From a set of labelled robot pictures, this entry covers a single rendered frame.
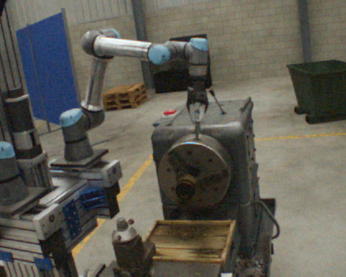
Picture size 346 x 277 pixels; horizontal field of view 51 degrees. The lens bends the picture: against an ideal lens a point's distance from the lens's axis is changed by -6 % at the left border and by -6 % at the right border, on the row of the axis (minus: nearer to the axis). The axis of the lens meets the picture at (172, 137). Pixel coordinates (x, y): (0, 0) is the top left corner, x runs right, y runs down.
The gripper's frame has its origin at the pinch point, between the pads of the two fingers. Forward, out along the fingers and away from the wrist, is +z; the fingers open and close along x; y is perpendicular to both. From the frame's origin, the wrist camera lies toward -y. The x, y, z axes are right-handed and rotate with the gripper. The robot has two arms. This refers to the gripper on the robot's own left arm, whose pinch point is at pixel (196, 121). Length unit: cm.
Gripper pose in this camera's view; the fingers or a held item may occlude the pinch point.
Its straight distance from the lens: 165.1
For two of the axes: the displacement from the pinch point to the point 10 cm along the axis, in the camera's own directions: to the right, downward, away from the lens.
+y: -0.7, -3.3, 9.4
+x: -10.0, 0.0, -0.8
